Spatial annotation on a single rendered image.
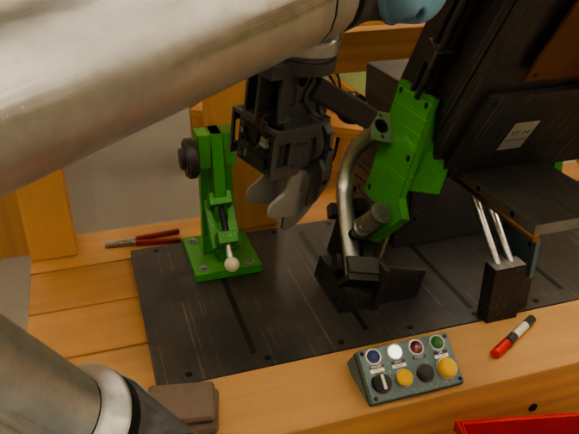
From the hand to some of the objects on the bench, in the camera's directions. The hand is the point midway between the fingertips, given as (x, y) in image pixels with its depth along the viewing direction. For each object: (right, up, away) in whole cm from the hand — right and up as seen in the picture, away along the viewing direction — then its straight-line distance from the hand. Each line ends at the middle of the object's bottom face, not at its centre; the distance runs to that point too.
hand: (289, 217), depth 74 cm
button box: (+17, -28, +25) cm, 41 cm away
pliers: (-31, -5, +63) cm, 70 cm away
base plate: (+26, -10, +54) cm, 61 cm away
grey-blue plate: (+40, -14, +42) cm, 60 cm away
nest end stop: (+12, -14, +38) cm, 42 cm away
